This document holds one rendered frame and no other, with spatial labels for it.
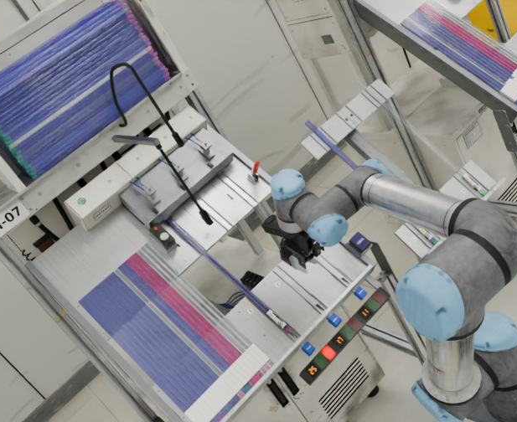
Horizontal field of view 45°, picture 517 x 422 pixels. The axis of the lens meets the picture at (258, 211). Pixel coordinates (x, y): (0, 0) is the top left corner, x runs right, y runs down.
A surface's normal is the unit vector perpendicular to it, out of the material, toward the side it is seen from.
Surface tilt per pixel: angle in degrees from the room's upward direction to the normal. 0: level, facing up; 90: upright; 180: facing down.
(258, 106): 90
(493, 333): 7
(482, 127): 90
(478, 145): 90
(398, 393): 0
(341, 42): 90
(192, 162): 43
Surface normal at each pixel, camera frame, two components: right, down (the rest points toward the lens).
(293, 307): 0.02, -0.47
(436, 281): -0.25, -0.55
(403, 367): -0.47, -0.76
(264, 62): 0.55, 0.12
